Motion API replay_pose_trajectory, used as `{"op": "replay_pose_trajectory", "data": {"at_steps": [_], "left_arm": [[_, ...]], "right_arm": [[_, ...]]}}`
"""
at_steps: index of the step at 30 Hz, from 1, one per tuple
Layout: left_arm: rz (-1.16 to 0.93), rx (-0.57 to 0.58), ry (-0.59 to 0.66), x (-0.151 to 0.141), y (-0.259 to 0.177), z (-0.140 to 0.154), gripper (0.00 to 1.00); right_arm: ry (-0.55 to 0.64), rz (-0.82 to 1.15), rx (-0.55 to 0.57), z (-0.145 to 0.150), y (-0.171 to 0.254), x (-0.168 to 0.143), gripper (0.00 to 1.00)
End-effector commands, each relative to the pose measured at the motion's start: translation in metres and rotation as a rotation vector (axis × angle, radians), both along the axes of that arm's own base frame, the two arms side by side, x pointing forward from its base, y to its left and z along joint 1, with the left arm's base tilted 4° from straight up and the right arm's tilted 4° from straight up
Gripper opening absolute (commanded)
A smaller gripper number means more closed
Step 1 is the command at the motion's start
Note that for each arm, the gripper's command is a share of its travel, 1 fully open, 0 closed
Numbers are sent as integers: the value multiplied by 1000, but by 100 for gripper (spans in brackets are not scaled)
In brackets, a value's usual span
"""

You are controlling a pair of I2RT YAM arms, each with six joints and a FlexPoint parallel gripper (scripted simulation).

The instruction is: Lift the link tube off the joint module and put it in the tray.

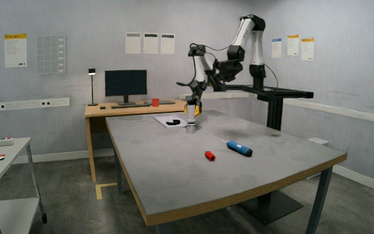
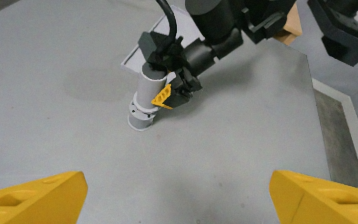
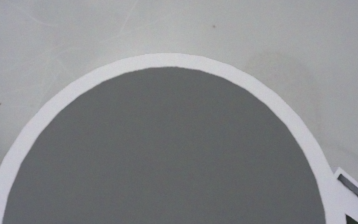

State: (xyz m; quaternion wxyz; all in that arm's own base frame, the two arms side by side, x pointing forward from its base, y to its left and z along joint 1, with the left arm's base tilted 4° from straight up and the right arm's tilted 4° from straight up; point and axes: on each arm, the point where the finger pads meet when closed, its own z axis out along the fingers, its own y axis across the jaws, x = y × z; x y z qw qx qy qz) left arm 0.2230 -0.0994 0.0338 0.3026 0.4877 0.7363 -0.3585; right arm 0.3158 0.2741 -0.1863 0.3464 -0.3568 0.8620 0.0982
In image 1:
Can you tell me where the blue screwdriver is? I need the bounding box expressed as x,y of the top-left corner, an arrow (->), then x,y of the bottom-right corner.
221,140 -> 252,156

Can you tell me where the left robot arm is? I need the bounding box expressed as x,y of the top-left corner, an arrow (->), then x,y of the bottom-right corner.
213,15 -> 274,93

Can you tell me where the red-handled screwdriver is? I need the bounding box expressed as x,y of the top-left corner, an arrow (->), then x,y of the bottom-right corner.
205,151 -> 215,161

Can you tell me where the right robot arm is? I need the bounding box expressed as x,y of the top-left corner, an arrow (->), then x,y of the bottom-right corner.
185,45 -> 217,102

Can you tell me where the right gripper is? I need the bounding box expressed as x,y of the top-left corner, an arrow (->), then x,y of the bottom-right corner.
184,96 -> 202,116

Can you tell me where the white plastic tube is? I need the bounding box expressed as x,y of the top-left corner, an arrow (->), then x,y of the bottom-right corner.
186,105 -> 196,122

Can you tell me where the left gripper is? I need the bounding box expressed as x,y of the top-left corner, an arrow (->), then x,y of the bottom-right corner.
210,73 -> 236,89

